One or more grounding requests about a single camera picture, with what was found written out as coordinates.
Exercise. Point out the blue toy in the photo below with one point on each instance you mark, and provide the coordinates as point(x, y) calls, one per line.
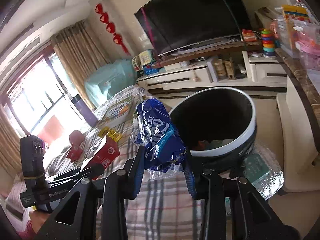
point(151, 69)

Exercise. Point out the purple thermos bottle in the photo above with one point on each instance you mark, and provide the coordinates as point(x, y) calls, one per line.
point(83, 110)

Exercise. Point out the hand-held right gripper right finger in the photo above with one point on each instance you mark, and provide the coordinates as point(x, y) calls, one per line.
point(191, 187)

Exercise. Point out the person's left hand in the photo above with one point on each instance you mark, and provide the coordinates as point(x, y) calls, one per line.
point(38, 220)

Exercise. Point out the clear plastic storage boxes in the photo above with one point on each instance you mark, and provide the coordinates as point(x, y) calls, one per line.
point(310, 57)

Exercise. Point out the pink toy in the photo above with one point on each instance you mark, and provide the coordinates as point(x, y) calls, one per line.
point(275, 33)

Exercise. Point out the colourful card packet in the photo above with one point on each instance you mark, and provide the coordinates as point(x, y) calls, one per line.
point(295, 13)

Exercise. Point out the round wooden toy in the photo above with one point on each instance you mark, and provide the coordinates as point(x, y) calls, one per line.
point(218, 69)

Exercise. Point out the marble top side cabinet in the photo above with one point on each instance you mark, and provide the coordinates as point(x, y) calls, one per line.
point(300, 120)

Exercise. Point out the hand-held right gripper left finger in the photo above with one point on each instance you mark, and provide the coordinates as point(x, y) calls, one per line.
point(138, 180)

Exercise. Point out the teal covered furniture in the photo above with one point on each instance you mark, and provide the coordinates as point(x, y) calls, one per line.
point(107, 82)

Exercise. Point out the red toy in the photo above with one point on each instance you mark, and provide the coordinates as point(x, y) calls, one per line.
point(248, 35)

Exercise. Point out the yellow wrapper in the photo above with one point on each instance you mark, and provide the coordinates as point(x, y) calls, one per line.
point(110, 133)

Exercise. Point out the red snack packet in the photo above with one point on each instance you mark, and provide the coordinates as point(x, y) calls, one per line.
point(75, 146)

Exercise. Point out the white rim trash bin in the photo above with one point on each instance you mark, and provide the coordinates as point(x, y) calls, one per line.
point(212, 115)

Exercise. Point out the toy with wheel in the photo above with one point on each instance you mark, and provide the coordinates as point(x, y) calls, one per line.
point(135, 63)

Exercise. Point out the beige bag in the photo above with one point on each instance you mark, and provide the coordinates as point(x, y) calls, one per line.
point(265, 16)

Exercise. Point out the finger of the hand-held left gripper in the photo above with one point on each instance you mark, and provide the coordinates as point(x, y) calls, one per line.
point(96, 170)
point(67, 174)

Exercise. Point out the red cardboard box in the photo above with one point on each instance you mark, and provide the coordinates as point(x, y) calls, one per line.
point(105, 152)

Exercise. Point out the silver pouch green label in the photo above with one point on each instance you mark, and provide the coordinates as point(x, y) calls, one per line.
point(257, 170)

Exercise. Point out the green cover picture book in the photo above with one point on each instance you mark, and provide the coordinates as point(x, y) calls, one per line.
point(118, 112)

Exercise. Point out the beige curtain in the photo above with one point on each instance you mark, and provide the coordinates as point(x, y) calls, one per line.
point(77, 62)

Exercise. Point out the white television stand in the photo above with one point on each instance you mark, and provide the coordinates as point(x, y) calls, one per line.
point(180, 77)

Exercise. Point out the black flat television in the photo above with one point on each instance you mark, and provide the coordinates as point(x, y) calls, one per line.
point(192, 17)

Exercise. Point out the blue snack bag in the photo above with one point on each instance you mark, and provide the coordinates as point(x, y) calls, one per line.
point(160, 135)

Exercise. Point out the tall wooden toy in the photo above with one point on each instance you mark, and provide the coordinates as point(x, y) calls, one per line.
point(229, 69)

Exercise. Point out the plaid blanket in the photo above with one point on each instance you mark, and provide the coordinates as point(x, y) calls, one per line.
point(160, 210)

